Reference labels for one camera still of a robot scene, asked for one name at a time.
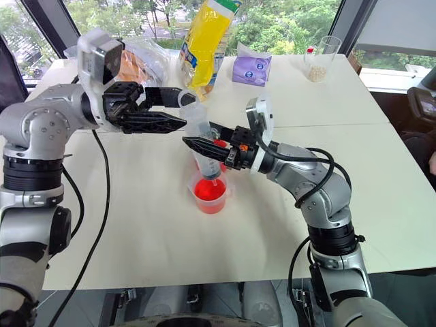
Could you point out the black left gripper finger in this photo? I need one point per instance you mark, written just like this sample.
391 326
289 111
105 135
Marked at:
163 97
153 122

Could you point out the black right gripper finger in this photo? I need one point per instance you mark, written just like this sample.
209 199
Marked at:
207 148
223 131

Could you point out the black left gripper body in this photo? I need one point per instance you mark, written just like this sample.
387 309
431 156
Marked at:
119 98

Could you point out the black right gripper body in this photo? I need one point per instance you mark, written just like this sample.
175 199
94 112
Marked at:
243 146

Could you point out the clear plastic syringe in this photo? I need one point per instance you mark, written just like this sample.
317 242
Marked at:
199 122

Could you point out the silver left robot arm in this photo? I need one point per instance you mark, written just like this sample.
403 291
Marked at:
34 122

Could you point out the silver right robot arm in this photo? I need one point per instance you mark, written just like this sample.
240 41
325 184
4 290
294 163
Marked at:
327 201

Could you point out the plastic cup with red liquid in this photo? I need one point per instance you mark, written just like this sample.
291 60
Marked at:
209 204
222 167

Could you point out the clear bag of bread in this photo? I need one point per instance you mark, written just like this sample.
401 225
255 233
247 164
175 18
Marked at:
150 64

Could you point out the purple tissue packet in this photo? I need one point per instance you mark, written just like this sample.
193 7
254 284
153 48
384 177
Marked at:
250 69

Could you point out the yellow snack bag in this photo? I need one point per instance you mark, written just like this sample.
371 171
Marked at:
207 41

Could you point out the clear glass with white pellets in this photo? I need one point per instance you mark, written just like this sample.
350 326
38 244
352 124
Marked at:
320 73

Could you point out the black window pillar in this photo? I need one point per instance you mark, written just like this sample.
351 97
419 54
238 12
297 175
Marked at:
51 17
354 24

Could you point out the black chair back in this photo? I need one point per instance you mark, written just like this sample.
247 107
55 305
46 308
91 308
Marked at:
12 78

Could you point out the small red-capped bottle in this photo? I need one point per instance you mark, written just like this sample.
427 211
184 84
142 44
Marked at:
309 51

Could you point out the person in dark clothes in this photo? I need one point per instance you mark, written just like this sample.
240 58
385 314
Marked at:
420 150

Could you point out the black device with screen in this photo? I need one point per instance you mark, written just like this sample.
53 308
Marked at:
420 102

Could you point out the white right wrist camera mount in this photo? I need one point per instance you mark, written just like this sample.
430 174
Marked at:
264 109

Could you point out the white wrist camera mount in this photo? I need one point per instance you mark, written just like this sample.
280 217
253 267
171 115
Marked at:
90 51
264 109

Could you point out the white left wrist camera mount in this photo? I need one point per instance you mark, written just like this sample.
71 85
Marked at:
90 51

